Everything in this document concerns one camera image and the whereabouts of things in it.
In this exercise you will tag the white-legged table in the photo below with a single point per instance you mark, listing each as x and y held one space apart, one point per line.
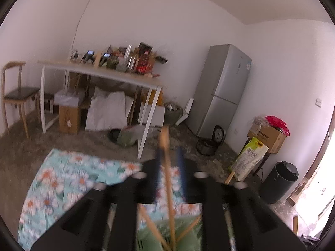
104 73

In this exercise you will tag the wooden door frame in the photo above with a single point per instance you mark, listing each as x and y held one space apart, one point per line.
320 157

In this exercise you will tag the black device with blue screen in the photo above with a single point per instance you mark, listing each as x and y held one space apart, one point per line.
88 56
106 58

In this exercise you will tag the yellow plastic bag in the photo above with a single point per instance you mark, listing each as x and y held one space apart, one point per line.
157 99

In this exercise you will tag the wooden chopstick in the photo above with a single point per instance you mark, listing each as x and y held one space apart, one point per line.
167 177
189 229
153 226

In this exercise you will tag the wooden block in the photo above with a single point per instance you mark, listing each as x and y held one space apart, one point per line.
97 60

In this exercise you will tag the red snack box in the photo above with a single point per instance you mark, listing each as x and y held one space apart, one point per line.
144 57

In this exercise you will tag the clear plastic bag on floor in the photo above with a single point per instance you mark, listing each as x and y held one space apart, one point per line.
128 136

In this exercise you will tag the red plastic bag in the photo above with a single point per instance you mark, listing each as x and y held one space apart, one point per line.
274 121

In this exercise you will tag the silver bottle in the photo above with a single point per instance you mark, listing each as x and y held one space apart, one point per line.
128 51

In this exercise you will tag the black object on table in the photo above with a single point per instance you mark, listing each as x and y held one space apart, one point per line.
161 59

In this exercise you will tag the white plastic bag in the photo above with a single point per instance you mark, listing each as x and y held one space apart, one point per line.
68 98

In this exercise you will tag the silver refrigerator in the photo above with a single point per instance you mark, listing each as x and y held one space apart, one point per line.
222 83

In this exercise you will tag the white and yellow rice bag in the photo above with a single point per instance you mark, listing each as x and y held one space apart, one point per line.
248 159

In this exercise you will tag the white box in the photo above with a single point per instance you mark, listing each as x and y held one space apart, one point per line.
157 115

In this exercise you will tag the black trash bin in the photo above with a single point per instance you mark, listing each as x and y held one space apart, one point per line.
277 183

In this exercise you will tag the black rice cooker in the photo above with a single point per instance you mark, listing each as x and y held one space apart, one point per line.
206 146

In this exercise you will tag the small brown cardboard box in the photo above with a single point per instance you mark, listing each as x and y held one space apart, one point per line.
68 117

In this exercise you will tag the large cardboard box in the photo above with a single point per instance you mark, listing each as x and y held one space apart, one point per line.
269 136

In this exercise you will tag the silver can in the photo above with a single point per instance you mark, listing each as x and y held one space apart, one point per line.
130 62

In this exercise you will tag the white wall switch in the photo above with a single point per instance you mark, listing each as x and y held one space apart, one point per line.
318 102

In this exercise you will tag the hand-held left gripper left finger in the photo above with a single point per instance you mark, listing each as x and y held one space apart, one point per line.
157 167

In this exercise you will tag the floral tablecloth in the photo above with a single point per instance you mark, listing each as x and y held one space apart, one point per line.
65 177

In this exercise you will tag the white panel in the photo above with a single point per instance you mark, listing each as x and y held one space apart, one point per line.
189 107

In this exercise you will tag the wooden chair with dark seat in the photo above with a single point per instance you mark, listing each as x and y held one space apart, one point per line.
21 92

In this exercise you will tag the white sack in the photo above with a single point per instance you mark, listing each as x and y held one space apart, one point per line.
107 109

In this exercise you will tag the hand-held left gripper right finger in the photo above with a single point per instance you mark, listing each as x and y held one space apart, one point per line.
180 167

